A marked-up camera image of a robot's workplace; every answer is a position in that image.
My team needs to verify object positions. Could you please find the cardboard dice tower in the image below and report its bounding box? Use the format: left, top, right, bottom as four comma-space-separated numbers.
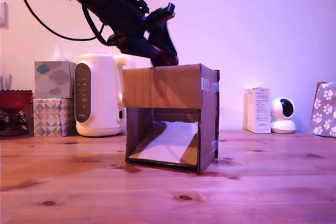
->
122, 63, 221, 175

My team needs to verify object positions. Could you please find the white electric kettle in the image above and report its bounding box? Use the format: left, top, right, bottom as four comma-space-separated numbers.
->
74, 52, 136, 137

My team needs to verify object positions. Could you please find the white tissue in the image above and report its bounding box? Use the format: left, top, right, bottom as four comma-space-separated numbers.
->
47, 47, 68, 62

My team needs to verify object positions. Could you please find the cloud print tissue box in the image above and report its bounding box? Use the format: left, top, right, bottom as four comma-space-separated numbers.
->
33, 60, 77, 99

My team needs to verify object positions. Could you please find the geometric print tissue box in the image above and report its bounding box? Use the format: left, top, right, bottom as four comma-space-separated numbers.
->
32, 98, 76, 138

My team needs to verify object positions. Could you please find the white printed carton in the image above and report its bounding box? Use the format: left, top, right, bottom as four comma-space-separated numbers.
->
244, 87, 271, 134

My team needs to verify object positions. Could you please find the paw print bag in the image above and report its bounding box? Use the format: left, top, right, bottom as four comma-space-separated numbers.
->
308, 81, 336, 138

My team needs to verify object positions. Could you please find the red glass pedestal bowl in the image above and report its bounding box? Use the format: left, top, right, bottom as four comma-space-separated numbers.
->
0, 89, 34, 137

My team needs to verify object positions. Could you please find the small white round camera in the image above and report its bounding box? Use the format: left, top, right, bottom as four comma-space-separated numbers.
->
270, 97, 297, 134

